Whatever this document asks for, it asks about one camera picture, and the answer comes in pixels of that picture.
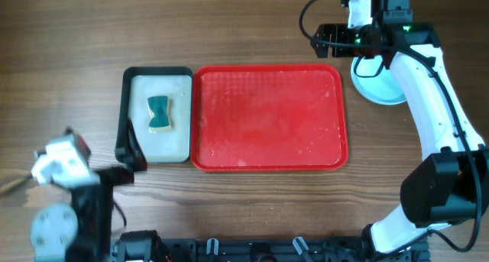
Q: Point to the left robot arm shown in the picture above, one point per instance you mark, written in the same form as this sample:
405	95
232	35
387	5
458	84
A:
82	229

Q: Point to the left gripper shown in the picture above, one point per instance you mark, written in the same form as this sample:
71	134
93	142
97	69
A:
127	143

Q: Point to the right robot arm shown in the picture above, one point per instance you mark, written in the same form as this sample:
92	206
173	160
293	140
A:
447	194

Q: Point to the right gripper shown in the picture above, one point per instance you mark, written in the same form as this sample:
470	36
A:
338	31

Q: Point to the green yellow sponge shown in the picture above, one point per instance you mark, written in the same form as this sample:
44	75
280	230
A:
159	109

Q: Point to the red plastic tray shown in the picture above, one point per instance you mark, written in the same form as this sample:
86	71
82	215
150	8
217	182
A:
279	117

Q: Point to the light blue plate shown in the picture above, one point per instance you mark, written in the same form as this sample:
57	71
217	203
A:
375	82

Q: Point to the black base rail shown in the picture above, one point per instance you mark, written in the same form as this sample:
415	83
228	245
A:
148	246

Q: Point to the black water tray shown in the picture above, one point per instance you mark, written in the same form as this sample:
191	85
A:
141	82

